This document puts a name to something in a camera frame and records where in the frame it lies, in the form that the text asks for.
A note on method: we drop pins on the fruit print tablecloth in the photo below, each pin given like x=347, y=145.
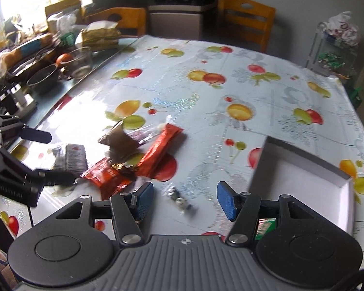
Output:
x=200, y=103

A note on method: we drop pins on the long red snack packet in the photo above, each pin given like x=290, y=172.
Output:
x=159, y=154

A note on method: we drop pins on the pile of green candies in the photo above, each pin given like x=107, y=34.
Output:
x=330, y=60

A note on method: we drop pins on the short red snack packet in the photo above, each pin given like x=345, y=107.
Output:
x=106, y=177

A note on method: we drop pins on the glass bowl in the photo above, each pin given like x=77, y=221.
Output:
x=80, y=63

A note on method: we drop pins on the orange blue striped bag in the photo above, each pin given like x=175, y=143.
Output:
x=24, y=48

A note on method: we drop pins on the wooden chair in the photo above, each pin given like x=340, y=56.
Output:
x=130, y=18
x=245, y=18

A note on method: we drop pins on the small wrapped candy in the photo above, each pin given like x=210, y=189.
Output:
x=179, y=200

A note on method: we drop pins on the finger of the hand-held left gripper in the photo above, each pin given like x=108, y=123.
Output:
x=57, y=178
x=33, y=135

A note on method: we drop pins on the white cardboard box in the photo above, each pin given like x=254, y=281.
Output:
x=300, y=182

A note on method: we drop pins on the olive tissue pack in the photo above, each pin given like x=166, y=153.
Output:
x=100, y=38

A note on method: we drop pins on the dark striped snack packet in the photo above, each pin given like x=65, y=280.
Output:
x=72, y=157

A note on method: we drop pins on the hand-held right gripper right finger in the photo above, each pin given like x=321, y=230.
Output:
x=227, y=200

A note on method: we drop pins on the brown triangular snack packet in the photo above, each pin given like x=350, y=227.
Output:
x=118, y=145

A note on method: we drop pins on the green snack packet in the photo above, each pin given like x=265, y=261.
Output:
x=265, y=227

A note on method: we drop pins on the white plastic bag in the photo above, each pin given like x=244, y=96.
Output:
x=345, y=28

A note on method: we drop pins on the dark cooking pot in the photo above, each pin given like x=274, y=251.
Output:
x=42, y=80

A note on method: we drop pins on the grey cabinet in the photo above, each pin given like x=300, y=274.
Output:
x=176, y=24

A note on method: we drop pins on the red tomato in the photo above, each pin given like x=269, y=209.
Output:
x=63, y=60

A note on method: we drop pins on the clear candy bag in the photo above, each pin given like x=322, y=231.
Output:
x=145, y=136

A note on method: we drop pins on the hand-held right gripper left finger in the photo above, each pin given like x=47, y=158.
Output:
x=144, y=200

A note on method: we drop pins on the metal trolley rack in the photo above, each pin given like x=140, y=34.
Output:
x=312, y=45

